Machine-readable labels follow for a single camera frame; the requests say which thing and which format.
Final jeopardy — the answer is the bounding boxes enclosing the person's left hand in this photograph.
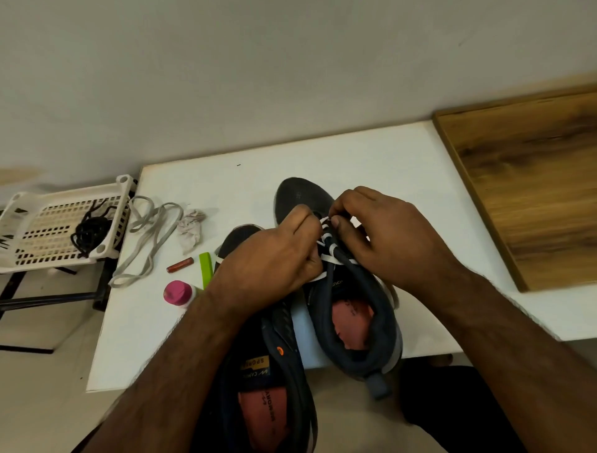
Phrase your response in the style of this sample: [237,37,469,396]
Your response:
[205,204,325,323]

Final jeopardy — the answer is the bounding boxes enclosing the person's right hand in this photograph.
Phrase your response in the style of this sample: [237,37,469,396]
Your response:
[329,185,472,302]

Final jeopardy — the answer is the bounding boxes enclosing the grey shoelace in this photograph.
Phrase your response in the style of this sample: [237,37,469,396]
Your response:
[213,213,400,311]

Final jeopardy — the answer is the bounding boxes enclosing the dark sneaker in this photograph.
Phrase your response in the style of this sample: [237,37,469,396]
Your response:
[273,176,404,401]
[191,223,319,453]

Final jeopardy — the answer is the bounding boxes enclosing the grey shoelaces bundle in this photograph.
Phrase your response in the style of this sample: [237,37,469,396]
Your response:
[108,195,207,289]

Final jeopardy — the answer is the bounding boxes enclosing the black shoelace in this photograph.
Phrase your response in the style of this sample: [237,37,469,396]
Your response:
[70,207,113,259]
[79,198,123,246]

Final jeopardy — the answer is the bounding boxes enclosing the person's left forearm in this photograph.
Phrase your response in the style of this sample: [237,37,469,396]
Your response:
[82,294,262,453]

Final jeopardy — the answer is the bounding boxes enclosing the person's right forearm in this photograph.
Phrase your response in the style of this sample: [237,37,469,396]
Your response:
[429,271,597,453]

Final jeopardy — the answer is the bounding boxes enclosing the green marker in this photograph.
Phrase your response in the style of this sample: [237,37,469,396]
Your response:
[198,251,216,289]

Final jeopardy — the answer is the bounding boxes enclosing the pink capped white bottle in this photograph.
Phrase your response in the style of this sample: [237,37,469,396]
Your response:
[162,279,197,309]

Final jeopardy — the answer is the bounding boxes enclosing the wooden board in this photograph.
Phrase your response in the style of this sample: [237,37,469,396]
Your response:
[432,86,597,294]

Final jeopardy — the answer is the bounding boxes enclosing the white perforated plastic tray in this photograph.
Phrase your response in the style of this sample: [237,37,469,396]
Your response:
[0,174,136,276]

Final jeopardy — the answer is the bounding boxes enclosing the black metal rack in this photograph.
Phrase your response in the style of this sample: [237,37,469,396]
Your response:
[0,259,118,356]

